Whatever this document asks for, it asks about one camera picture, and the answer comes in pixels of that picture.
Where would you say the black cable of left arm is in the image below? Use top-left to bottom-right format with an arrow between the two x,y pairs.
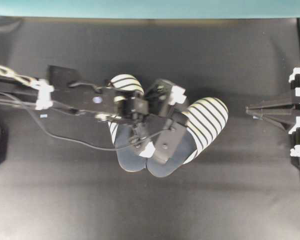
0,91 -> 171,152

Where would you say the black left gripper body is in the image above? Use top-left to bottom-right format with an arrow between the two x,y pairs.
144,78 -> 189,164

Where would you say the striped slipper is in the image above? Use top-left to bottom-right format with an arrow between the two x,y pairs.
146,97 -> 229,178
108,73 -> 147,172

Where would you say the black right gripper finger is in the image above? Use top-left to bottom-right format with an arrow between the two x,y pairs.
245,97 -> 295,113
248,112 -> 294,133

